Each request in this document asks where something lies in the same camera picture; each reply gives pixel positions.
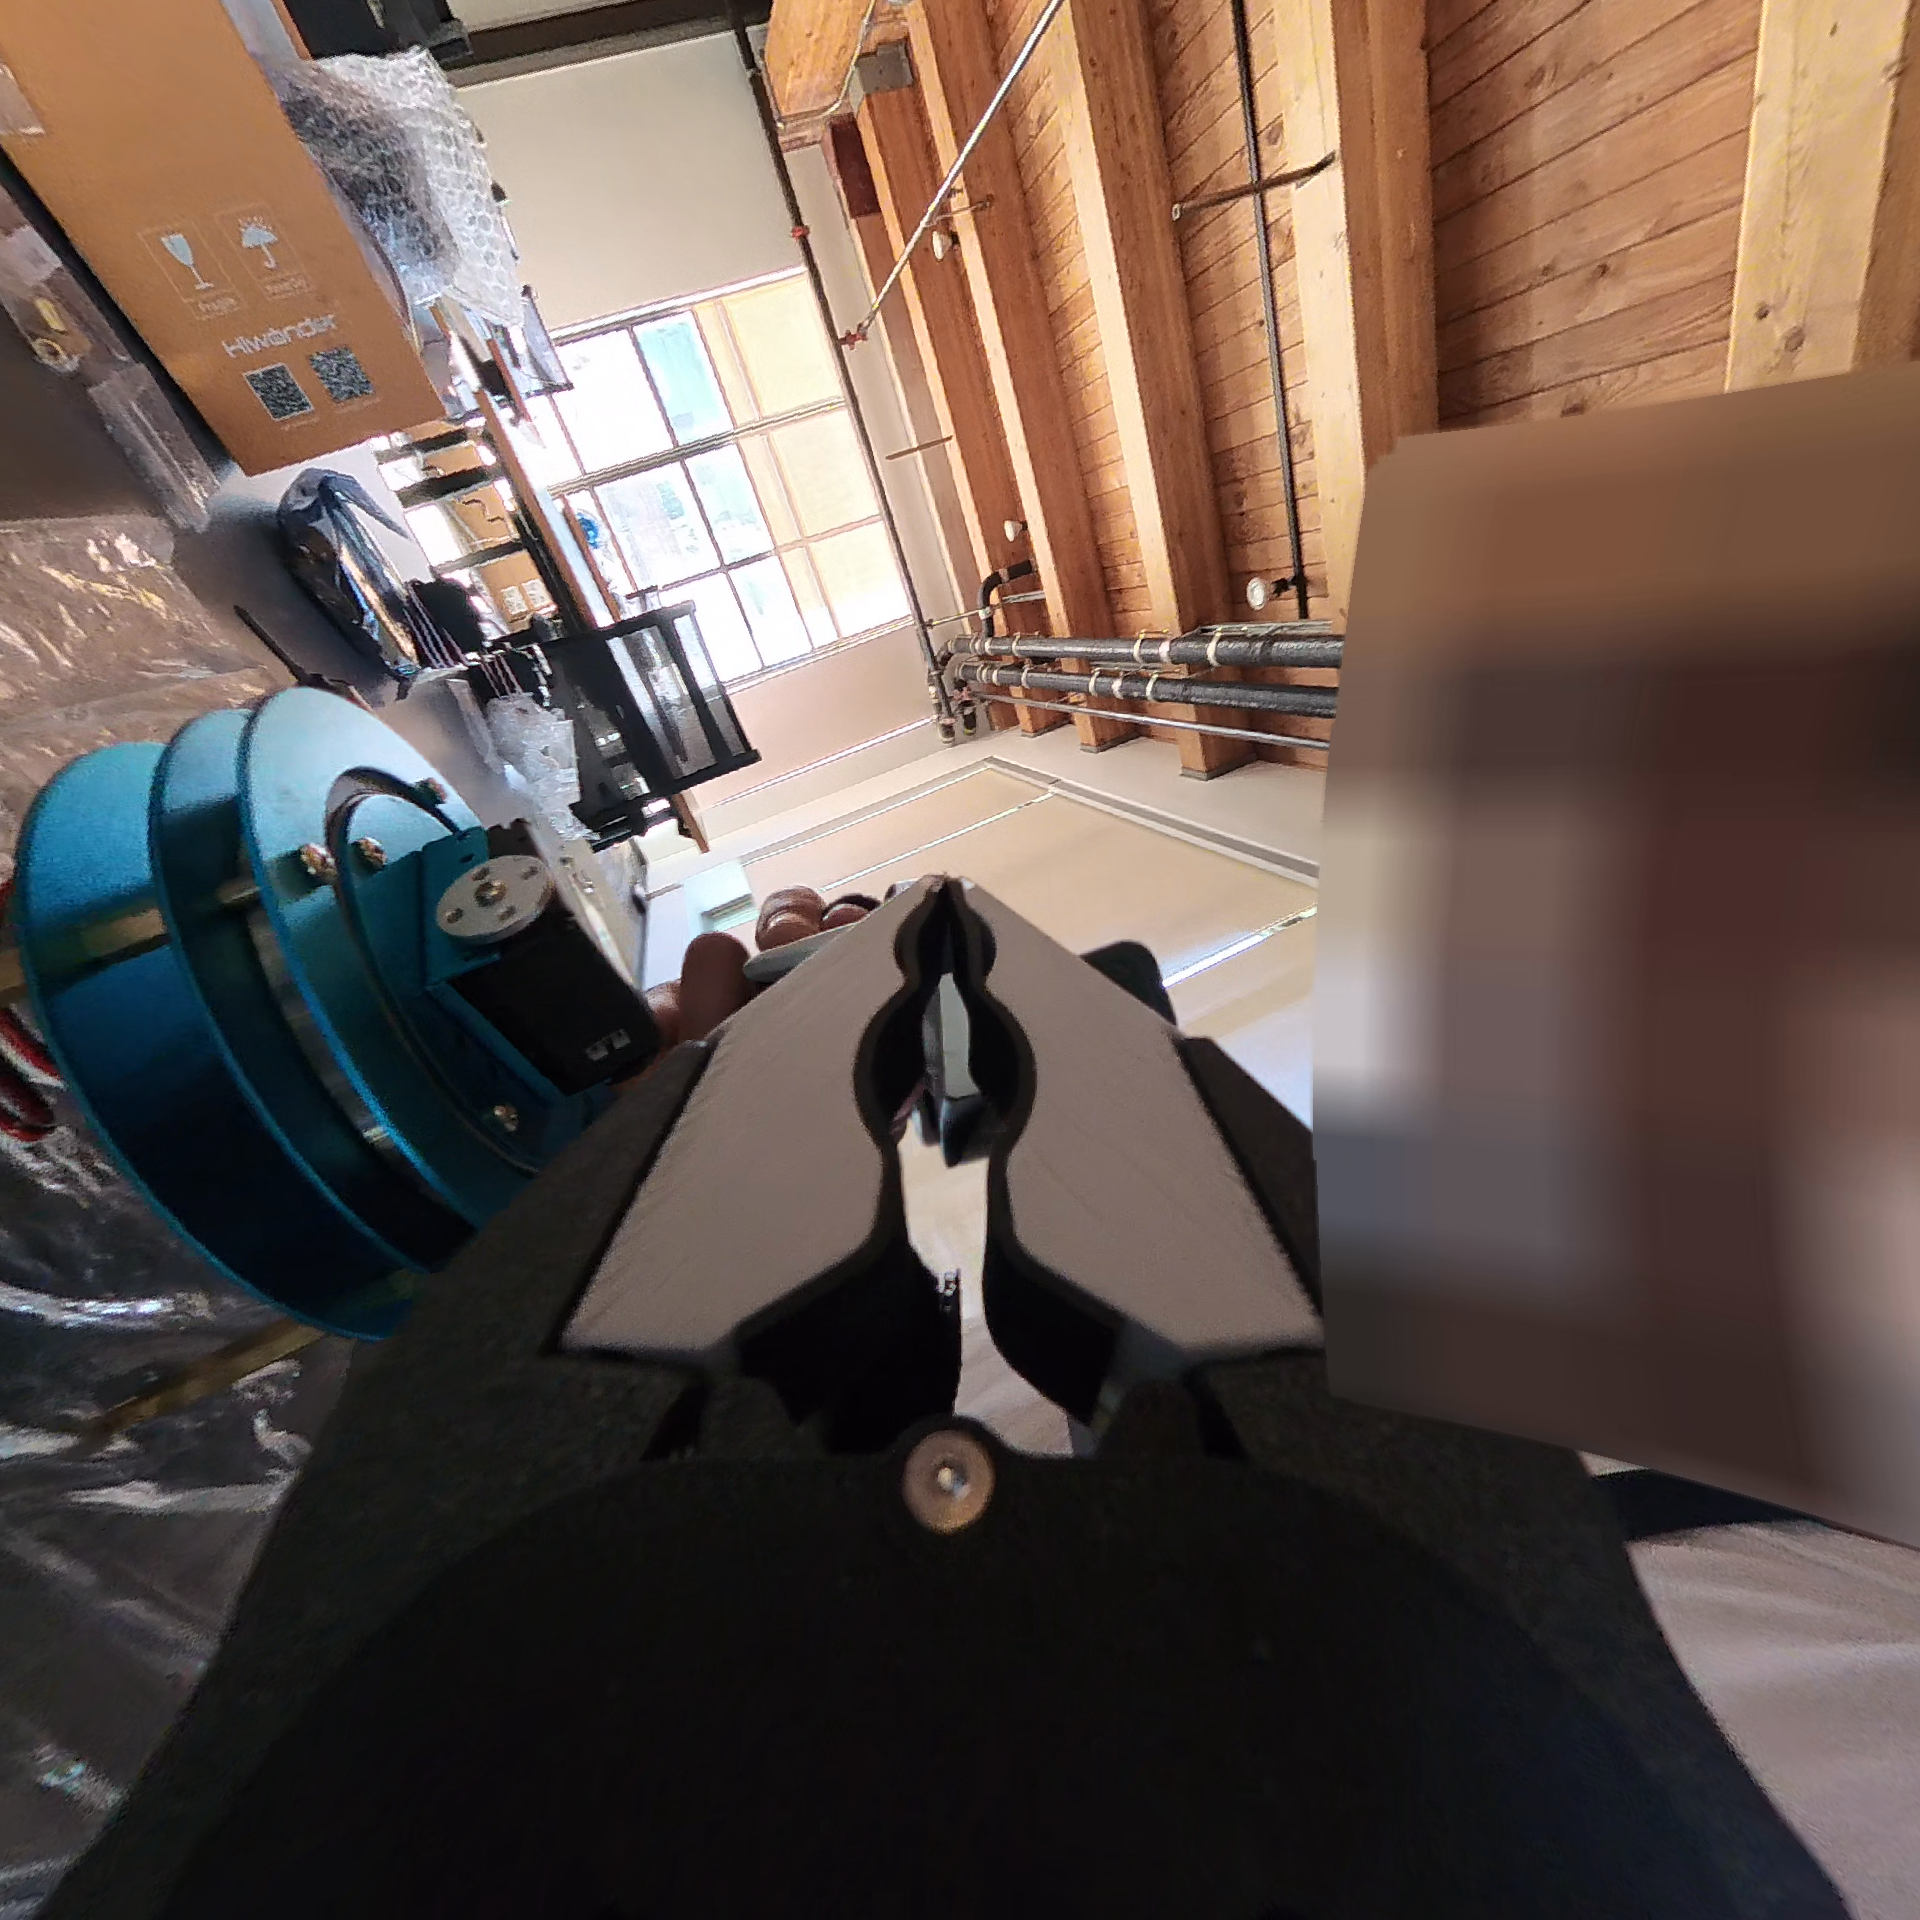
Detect bubble wrap bundle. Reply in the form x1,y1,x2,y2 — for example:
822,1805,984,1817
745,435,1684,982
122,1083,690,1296
277,51,527,323

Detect crumpled clear plastic wrap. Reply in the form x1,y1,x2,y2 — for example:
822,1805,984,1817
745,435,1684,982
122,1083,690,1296
486,696,577,810

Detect orange cardboard box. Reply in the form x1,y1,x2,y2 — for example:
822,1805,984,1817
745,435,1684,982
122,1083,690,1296
0,0,453,473

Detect person's right hand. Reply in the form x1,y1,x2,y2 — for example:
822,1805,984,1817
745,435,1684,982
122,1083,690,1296
644,885,889,1049

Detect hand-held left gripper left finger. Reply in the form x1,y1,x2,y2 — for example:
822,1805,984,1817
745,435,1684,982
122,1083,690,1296
561,878,952,1362

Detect large grid window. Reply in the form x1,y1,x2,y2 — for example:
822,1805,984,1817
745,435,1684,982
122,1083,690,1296
540,277,917,683

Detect red screwdriver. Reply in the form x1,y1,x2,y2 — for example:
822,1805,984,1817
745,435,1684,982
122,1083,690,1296
237,602,368,705

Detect dark grey desk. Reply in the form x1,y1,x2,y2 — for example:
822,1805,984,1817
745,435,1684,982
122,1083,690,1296
0,150,705,1920

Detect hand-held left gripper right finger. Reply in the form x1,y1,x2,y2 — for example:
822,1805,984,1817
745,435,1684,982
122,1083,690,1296
954,882,1327,1375

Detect black office chair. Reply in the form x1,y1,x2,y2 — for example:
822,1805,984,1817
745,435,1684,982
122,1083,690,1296
540,598,759,847

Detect large clear plastic bag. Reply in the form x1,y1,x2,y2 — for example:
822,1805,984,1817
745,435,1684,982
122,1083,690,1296
0,515,376,1801

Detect group of small screw bags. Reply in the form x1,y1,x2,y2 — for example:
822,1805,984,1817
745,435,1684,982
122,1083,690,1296
0,224,225,528

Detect black servo with striped wires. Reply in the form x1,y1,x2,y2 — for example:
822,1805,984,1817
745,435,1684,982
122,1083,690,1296
404,575,518,693

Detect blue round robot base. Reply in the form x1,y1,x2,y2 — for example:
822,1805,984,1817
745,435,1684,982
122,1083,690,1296
0,680,670,1433

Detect dark foil bag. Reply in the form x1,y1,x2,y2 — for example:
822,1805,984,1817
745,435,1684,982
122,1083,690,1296
273,467,429,677

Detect black ceiling pipes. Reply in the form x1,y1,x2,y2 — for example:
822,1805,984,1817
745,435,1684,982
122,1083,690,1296
929,630,1343,752

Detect white shirt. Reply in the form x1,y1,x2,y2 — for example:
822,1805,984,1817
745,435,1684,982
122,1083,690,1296
1591,1455,1920,1920

